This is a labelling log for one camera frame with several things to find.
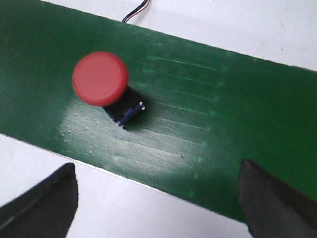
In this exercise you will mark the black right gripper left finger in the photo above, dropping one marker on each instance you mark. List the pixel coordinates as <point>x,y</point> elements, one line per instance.
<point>45,211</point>

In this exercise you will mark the red mushroom push button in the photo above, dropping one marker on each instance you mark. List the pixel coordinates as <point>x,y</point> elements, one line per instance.
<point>101,79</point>

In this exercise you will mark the aluminium conveyor frame rail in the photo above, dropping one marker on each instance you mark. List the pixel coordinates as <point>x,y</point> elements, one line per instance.
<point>116,175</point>

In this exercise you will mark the green conveyor belt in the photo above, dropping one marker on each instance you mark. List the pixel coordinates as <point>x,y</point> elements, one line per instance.
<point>206,108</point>

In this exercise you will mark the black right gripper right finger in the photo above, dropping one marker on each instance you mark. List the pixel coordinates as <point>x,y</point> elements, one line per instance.
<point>273,209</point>

